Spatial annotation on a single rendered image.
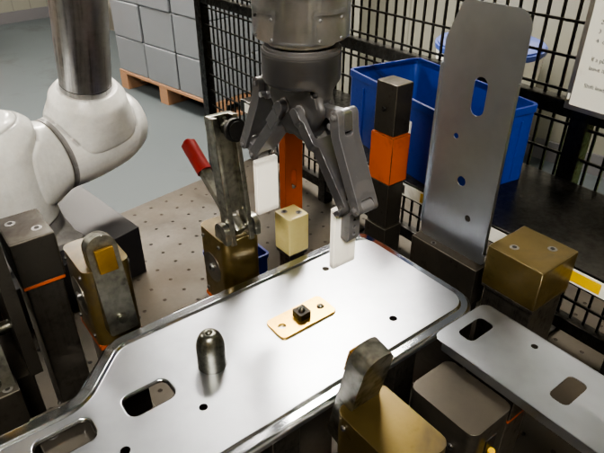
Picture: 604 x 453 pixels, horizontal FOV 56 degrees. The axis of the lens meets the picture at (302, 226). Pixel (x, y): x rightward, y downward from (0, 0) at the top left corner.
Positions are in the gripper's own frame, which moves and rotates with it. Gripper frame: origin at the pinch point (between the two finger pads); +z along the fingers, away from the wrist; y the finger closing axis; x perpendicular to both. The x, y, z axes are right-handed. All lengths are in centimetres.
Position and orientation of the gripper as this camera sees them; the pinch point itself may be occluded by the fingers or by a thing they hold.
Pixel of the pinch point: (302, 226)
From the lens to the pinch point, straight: 62.8
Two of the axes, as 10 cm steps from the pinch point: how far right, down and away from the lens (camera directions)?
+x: 7.9, -3.3, 5.2
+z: 0.0, 8.5, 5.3
